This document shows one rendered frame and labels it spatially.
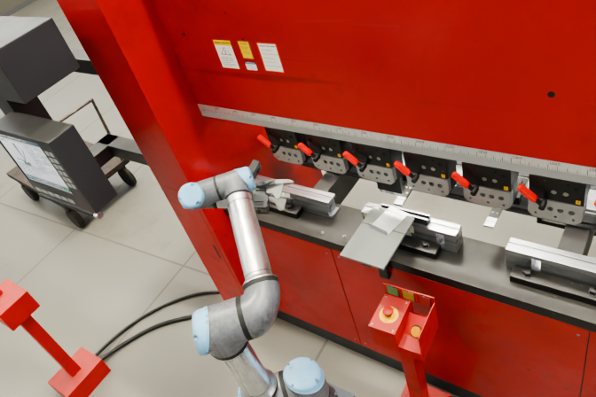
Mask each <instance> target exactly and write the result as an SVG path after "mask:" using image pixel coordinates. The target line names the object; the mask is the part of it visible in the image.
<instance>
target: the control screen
mask: <svg viewBox="0 0 596 397"><path fill-rule="evenodd" d="M0 141H1V143H2V144H3V145H4V147H5V148H6V149H7V151H8V152H9V153H10V154H11V155H12V157H13V158H14V159H15V161H16V162H17V163H18V165H19V166H20V168H21V169H22V170H23V172H24V173H25V174H26V176H27V177H28V178H29V179H32V180H35V181H38V182H39V183H44V184H47V185H50V186H52V187H55V188H57V189H60V190H63V191H67V192H70V193H72V192H71V191H70V190H69V189H68V187H67V185H66V184H65V183H64V181H63V180H62V178H61V177H60V175H59V174H58V172H57V171H56V169H55V168H54V166H53V165H52V164H51V163H50V161H49V160H48V158H47V157H46V156H45V154H44V153H43V151H42V150H41V148H40V147H39V145H38V144H35V143H32V142H29V141H26V140H22V139H18V138H16V137H12V136H7V135H3V134H0ZM28 168H29V169H31V170H32V171H33V173H31V172H29V171H28Z"/></svg>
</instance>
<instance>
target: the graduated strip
mask: <svg viewBox="0 0 596 397"><path fill-rule="evenodd" d="M198 107H199V109H200V110H201V111H206V112H212V113H221V114H227V115H232V116H237V117H242V118H248V119H253V120H259V121H268V122H273V123H278V124H284V125H289V126H295V127H300V128H310V129H315V130H320V131H325V132H331V133H336V134H342V135H347V136H356V137H362V138H367V139H372V140H378V141H383V142H389V143H394V144H403V145H409V146H414V147H419V148H425V149H430V150H436V151H440V152H450V153H456V154H461V155H466V156H472V157H477V158H482V159H487V160H497V161H503V162H508V163H514V164H518V165H523V166H529V167H539V168H544V169H550V170H555V171H560V172H565V173H571V174H576V175H586V176H591V177H596V168H593V167H582V166H577V165H571V164H566V163H560V162H554V161H549V160H539V159H533V158H527V157H522V156H516V155H511V154H505V153H500V152H489V151H484V150H478V149H473V148H466V147H461V146H456V145H450V144H439V143H434V142H429V141H423V140H418V139H411V138H406V137H400V136H391V135H385V134H379V133H373V132H368V131H363V130H357V129H351V128H341V127H335V126H330V125H324V124H318V123H313V122H307V121H298V120H291V119H286V118H280V117H275V116H269V115H263V114H258V113H248V112H242V111H236V110H231V109H225V108H220V107H214V106H208V105H198Z"/></svg>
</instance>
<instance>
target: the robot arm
mask: <svg viewBox="0 0 596 397"><path fill-rule="evenodd" d="M261 168H262V167H261V164H260V162H259V161H258V160H253V161H252V163H251V164H250V166H249V167H241V168H237V169H233V170H232V171H229V172H226V173H223V174H220V175H216V176H212V177H209V178H207V179H204V180H201V181H198V182H196V183H187V184H185V185H183V186H182V187H181V189H180V190H179V192H178V200H179V202H180V203H181V205H182V206H183V208H184V209H191V210H194V209H209V208H228V212H229V216H230V219H231V226H232V229H233V234H234V237H235V241H236V245H237V248H238V252H239V259H240V263H241V267H242V270H243V274H244V278H245V282H244V284H243V285H242V286H243V291H244V294H243V295H240V296H238V297H234V298H231V299H228V300H224V301H221V302H218V303H216V304H213V305H210V306H205V307H203V308H201V309H198V310H196V311H195V312H194V313H193V314H192V334H193V338H194V343H195V346H196V348H197V351H198V353H199V355H208V354H211V355H212V356H213V357H214V358H216V359H217V360H219V361H223V362H224V364H225V365H226V366H227V368H228V369H229V371H230V372H231V374H232V375H233V376H234V377H235V379H236V380H237V382H238V383H239V388H238V397H339V395H338V393H337V392H336V391H335V390H334V389H333V388H332V387H331V386H330V385H328V384H327V382H326V380H325V374H324V372H323V371H322V369H321V368H320V367H319V365H318V364H317V363H316V362H315V361H314V360H312V359H310V358H308V357H298V358H295V359H293V360H292V361H290V362H289V363H288V365H287V366H286V367H285V369H284V370H281V371H278V372H275V373H273V372H272V371H271V370H269V369H266V368H264V367H263V365H262V363H261V362H260V360H259V358H258V357H257V355H256V353H255V351H254V349H253V348H252V347H251V345H250V344H249V340H252V339H257V338H259V337H261V336H262V335H263V334H265V333H266V332H267V331H268V330H269V329H270V327H271V326H272V325H273V323H274V321H275V319H276V317H277V314H278V309H279V304H280V286H279V282H278V277H277V276H276V275H274V274H272V271H271V265H270V262H269V258H268V255H267V252H266V248H265V245H264V242H263V235H262V232H261V229H260V225H259V222H258V219H257V214H268V213H269V207H270V202H271V203H275V204H276V206H277V208H278V210H279V211H282V210H284V207H285V203H286V200H287V199H296V197H295V196H294V195H293V194H291V193H285V192H282V191H283V187H284V185H286V184H291V183H294V181H292V180H289V179H277V180H275V179H273V180H265V181H261V182H259V183H256V182H255V178H256V177H257V175H258V173H259V172H260V170H261Z"/></svg>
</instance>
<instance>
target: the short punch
mask: <svg viewBox="0 0 596 397"><path fill-rule="evenodd" d="M377 185H378V189H380V191H381V192H385V193H389V194H393V195H397V196H401V197H404V183H403V178H402V176H400V178H399V179H398V181H397V182H394V183H392V184H386V183H379V182H377Z"/></svg>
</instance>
